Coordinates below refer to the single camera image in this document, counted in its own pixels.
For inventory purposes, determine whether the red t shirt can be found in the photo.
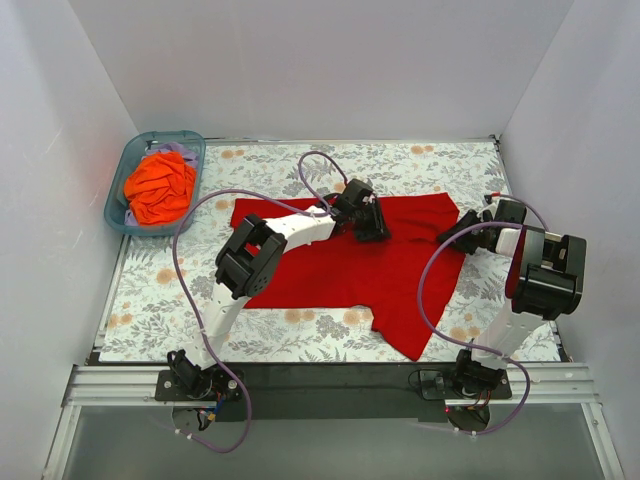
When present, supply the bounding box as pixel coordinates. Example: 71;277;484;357
248;193;465;361

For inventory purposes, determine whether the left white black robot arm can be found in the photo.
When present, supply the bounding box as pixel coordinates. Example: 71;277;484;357
167;180;391;400

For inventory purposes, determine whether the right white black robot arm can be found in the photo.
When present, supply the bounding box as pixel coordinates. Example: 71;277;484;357
437;193;587;397

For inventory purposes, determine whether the orange t shirt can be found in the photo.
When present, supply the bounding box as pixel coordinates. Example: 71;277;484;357
123;151;199;227

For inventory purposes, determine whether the teal plastic bin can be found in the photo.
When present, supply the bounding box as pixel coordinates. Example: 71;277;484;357
104;130;206;237

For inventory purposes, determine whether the floral table mat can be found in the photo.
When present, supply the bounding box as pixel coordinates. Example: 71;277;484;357
97;139;559;364

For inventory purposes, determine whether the aluminium frame rail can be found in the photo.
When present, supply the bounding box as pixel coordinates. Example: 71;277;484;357
43;362;624;479

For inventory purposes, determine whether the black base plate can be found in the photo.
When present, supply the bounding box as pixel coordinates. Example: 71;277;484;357
155;363;512;423

